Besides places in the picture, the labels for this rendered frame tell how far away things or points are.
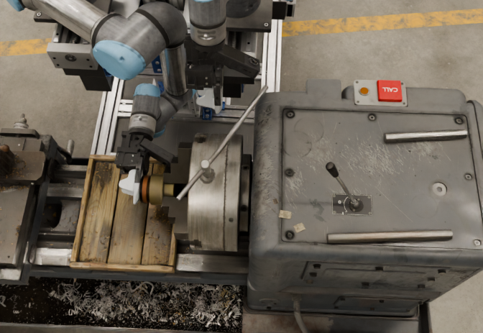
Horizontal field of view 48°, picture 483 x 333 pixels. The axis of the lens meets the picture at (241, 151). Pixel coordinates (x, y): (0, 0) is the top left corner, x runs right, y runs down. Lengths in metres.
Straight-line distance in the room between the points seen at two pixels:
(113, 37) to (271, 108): 0.42
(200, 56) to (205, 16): 0.12
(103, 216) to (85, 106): 1.33
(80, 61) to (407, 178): 1.03
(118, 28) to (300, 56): 1.82
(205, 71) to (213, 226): 0.39
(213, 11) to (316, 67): 1.94
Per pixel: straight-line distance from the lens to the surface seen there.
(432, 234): 1.31
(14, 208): 1.72
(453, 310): 2.66
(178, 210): 1.44
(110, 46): 1.32
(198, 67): 1.20
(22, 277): 1.71
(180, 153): 1.42
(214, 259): 1.65
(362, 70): 3.04
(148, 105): 1.59
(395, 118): 1.43
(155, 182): 1.47
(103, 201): 1.74
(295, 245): 1.26
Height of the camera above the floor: 2.46
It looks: 64 degrees down
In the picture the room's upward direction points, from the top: 1 degrees counter-clockwise
